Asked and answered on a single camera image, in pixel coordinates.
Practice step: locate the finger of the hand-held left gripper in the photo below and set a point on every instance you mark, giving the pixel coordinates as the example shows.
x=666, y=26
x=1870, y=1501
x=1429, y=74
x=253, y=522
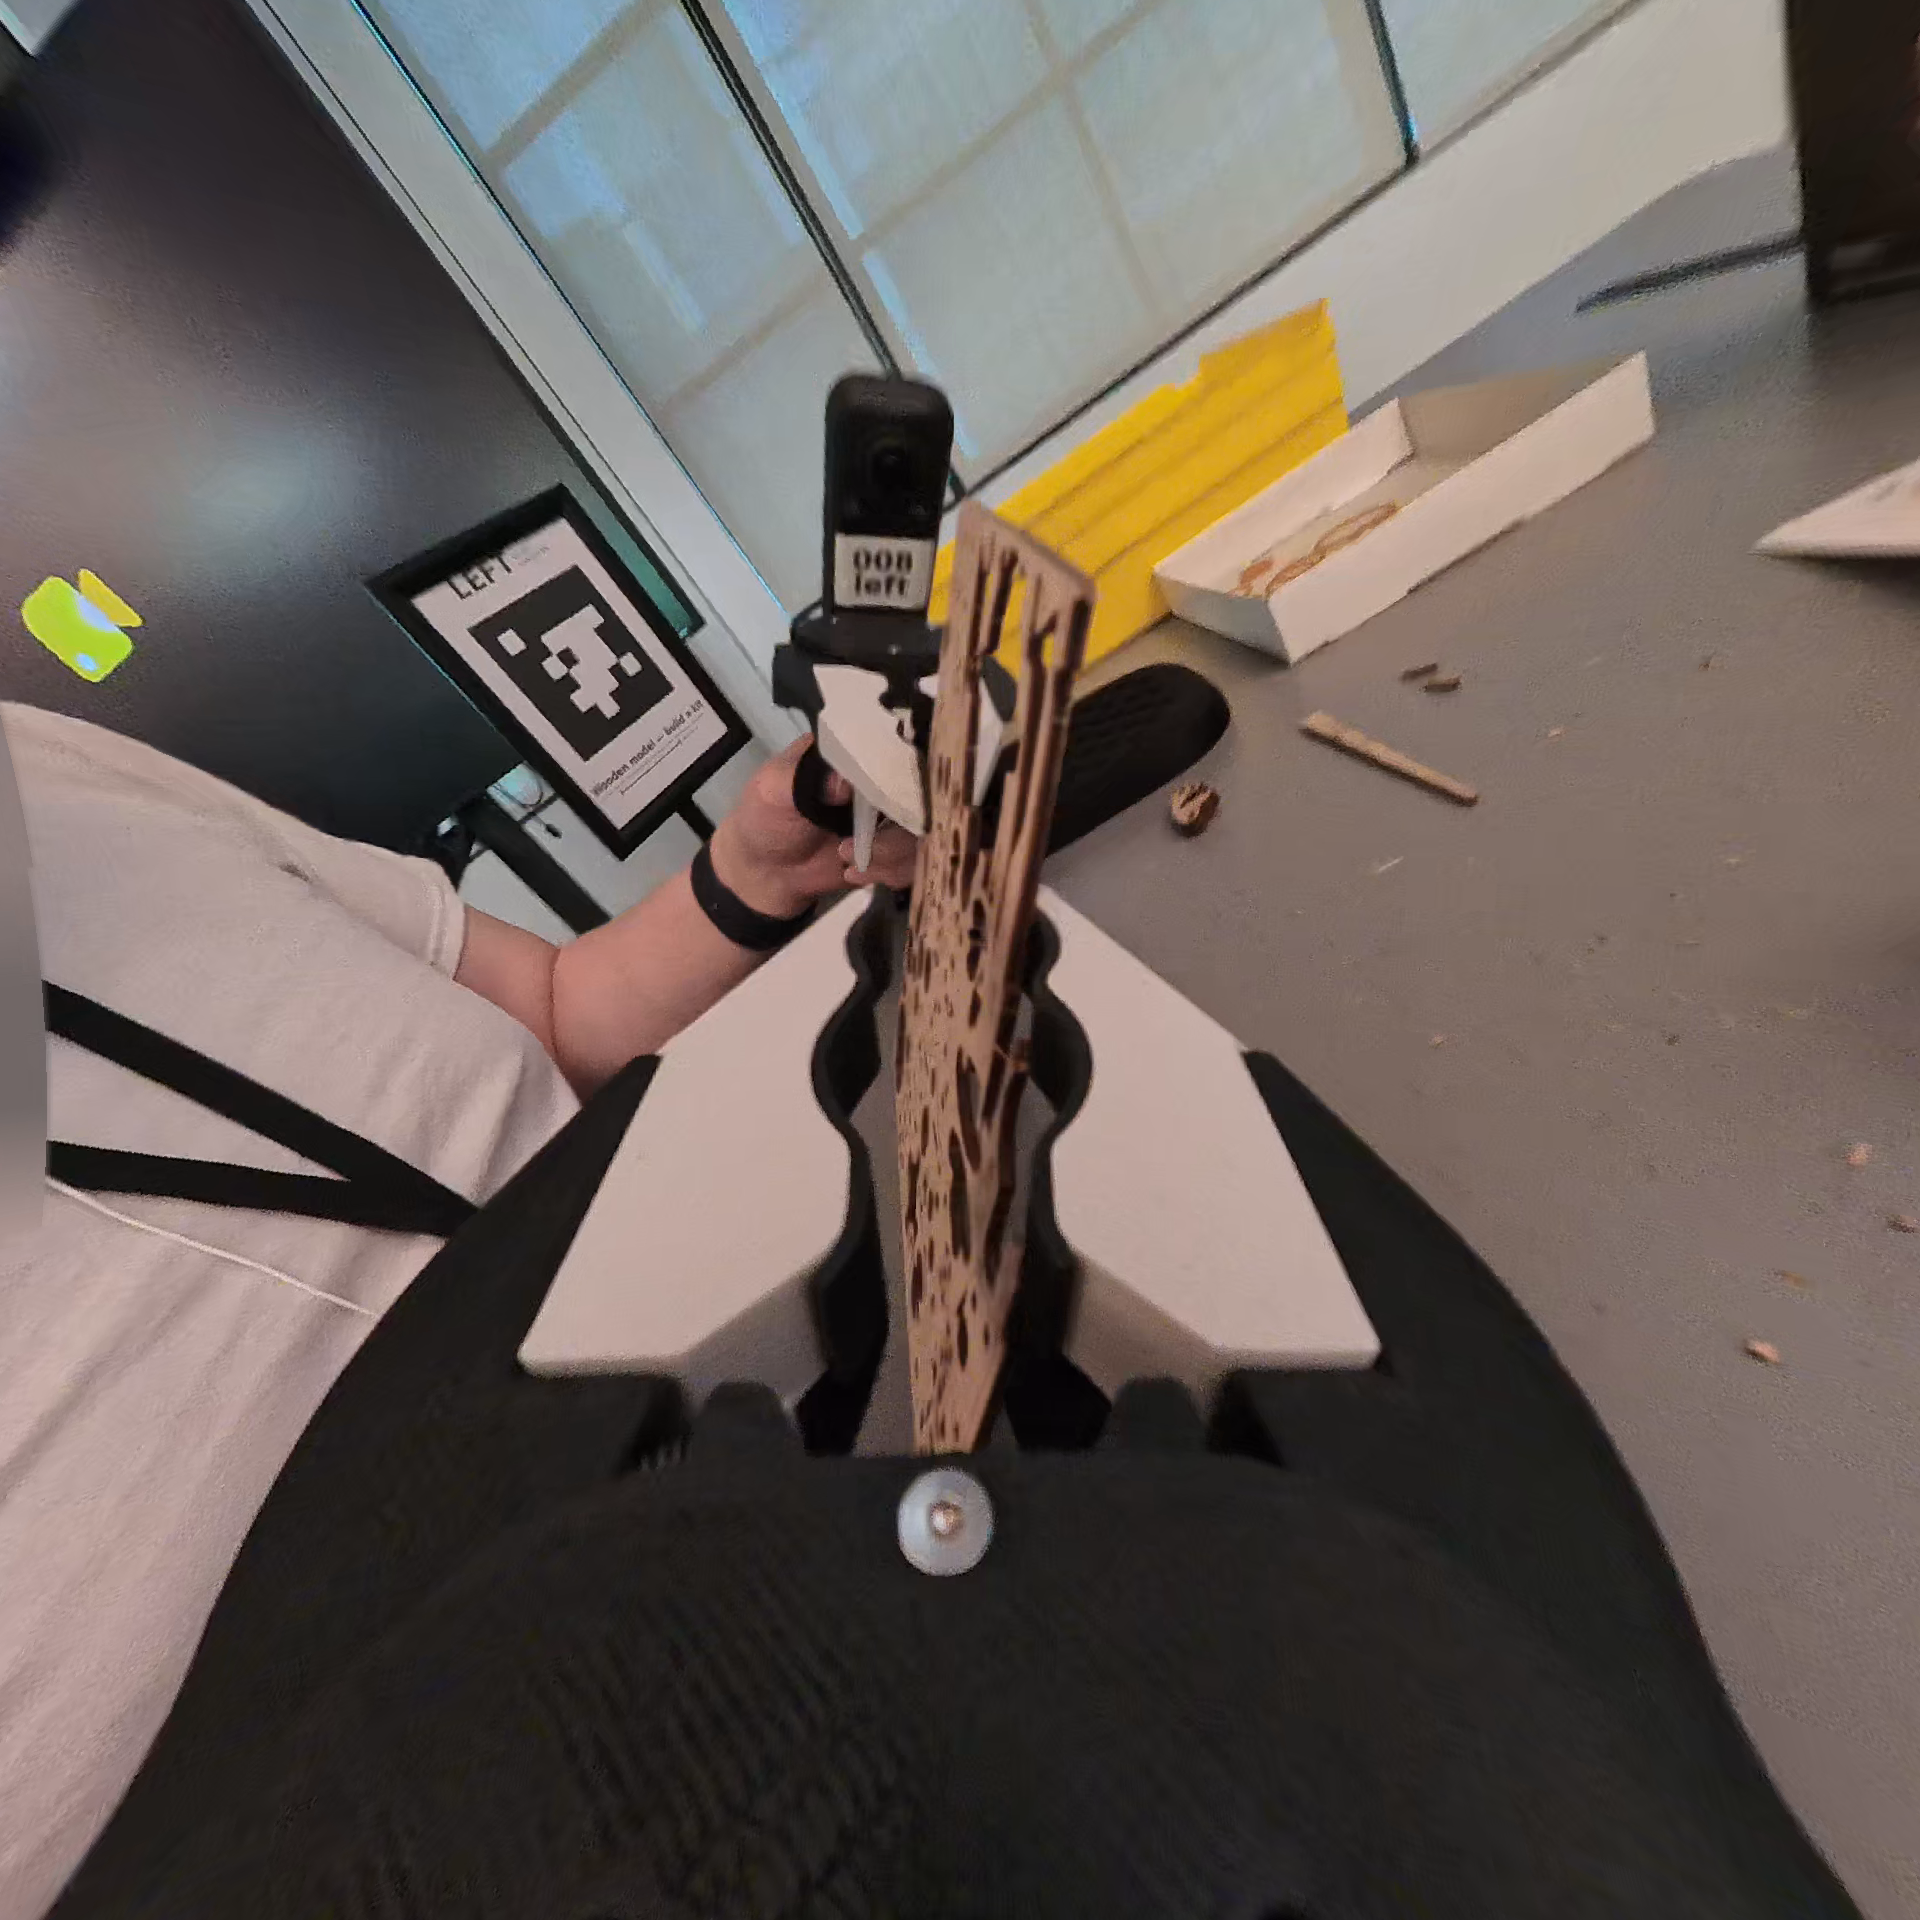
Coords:
x=995, y=751
x=879, y=759

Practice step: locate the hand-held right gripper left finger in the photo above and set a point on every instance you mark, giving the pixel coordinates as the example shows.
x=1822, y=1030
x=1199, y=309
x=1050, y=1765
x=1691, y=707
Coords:
x=675, y=1231

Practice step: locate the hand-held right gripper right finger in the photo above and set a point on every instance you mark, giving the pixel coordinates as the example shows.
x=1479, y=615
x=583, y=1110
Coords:
x=1202, y=1231

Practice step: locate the laser-cut wooden sheet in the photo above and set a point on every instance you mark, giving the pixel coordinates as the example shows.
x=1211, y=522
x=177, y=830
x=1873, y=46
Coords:
x=961, y=933

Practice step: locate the long curved wooden model part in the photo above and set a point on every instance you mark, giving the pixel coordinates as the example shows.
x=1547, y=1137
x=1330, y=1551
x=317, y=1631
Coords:
x=1387, y=759

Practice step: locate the person's left forearm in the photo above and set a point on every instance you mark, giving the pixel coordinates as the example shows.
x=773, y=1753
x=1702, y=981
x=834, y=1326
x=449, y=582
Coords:
x=630, y=991

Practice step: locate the black model kit box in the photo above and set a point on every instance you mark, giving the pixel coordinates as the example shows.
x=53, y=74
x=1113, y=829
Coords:
x=1861, y=150

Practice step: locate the person's left hand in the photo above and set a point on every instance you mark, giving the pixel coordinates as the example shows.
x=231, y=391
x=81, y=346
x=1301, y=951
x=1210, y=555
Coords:
x=767, y=842

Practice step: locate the black ribbed wrist rest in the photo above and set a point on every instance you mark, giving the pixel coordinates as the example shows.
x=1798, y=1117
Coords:
x=1127, y=751

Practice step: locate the black wristband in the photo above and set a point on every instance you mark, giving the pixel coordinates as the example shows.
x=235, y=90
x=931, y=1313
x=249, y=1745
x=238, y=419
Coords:
x=743, y=907

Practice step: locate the small heart-shaped wooden part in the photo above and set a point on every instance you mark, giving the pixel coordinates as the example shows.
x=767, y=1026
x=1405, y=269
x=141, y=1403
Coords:
x=1197, y=807

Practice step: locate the large glass window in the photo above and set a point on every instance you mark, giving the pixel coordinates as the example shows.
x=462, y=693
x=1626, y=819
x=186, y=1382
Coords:
x=974, y=195

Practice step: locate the yellow plastic bin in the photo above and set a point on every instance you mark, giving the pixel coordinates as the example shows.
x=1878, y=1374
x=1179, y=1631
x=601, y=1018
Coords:
x=1186, y=453

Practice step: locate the black framed marker sign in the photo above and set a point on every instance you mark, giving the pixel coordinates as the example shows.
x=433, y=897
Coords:
x=585, y=661

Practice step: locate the black easel stand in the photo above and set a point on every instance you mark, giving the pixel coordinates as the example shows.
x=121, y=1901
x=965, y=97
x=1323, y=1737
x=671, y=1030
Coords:
x=527, y=862

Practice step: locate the pile of rubber bands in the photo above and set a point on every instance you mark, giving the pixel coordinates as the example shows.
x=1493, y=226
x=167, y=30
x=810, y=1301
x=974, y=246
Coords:
x=1321, y=547

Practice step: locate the person's white shirt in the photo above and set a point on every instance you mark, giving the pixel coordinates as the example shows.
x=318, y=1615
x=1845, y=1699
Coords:
x=225, y=1426

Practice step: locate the white cardboard tray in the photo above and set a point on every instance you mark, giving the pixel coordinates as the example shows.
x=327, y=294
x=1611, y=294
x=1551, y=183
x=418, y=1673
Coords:
x=1499, y=481

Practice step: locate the black table slot cover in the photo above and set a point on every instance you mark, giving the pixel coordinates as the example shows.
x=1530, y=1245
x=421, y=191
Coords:
x=1682, y=279

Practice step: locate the illustrated instruction booklet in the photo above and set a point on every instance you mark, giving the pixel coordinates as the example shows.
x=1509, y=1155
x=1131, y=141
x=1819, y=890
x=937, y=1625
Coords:
x=1861, y=527

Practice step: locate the large dark wall screen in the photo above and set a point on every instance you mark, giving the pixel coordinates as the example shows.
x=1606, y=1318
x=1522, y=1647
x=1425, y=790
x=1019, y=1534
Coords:
x=225, y=375

